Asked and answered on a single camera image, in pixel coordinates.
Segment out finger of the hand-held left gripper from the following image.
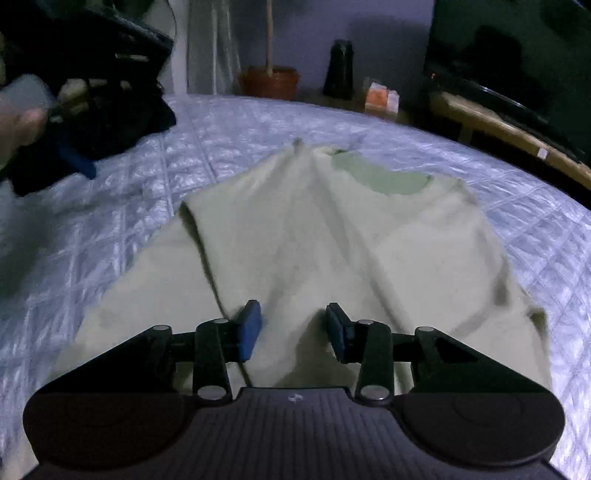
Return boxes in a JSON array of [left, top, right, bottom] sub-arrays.
[[48, 115, 99, 181]]

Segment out black television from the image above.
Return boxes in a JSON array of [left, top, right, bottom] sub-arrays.
[[424, 0, 591, 165]]

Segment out pale curtain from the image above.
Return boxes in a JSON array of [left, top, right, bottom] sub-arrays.
[[187, 0, 243, 96]]

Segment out person's left hand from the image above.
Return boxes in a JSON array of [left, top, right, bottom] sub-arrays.
[[0, 78, 89, 167]]

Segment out black garment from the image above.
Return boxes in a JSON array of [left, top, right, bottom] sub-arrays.
[[9, 78, 179, 197]]

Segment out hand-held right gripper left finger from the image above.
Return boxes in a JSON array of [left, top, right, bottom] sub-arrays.
[[41, 299, 264, 406]]

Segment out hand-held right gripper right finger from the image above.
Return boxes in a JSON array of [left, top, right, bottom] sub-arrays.
[[324, 302, 550, 406]]

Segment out pale green sweatshirt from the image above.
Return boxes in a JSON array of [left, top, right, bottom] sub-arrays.
[[0, 138, 555, 480]]

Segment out terracotta potted plant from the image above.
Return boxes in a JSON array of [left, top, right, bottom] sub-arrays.
[[238, 0, 301, 100]]

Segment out orange tissue pack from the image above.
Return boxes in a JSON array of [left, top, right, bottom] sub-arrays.
[[364, 82, 400, 114]]

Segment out light wooden bench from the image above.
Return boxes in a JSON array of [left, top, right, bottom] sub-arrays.
[[427, 90, 591, 191]]

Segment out black speaker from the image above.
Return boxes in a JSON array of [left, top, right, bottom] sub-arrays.
[[322, 39, 356, 98]]

